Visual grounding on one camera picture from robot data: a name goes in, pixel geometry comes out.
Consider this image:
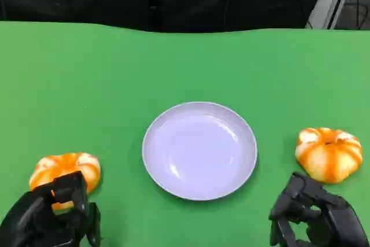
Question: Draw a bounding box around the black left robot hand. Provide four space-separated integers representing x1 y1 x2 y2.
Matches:
0 171 102 247

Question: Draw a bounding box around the black background cable tangle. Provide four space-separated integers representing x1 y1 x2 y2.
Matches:
353 0 370 30

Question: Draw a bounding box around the orange white toy bread roll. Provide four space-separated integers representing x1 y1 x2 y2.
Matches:
294 127 364 185
28 152 102 212

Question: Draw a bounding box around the green table cloth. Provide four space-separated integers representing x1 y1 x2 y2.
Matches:
0 20 370 247

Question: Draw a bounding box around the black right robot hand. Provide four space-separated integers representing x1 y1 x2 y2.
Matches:
268 171 370 247

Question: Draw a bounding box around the lilac plate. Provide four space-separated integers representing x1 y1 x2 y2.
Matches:
141 101 258 201

